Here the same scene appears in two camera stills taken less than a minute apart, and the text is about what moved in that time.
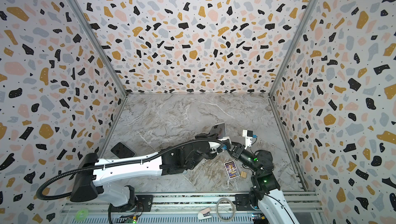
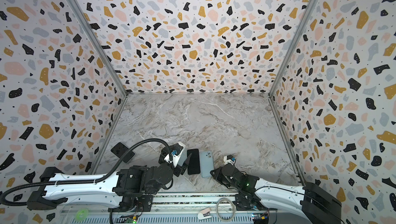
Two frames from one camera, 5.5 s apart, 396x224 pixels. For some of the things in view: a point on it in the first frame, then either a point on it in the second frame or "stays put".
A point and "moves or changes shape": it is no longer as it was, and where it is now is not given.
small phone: x=219 y=129 moves or changes shape
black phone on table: x=121 y=151 stays put
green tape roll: x=82 y=214 stays put
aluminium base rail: x=192 y=208 stays put
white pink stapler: x=204 y=214 stays put
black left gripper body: x=208 y=154 -> x=179 y=170
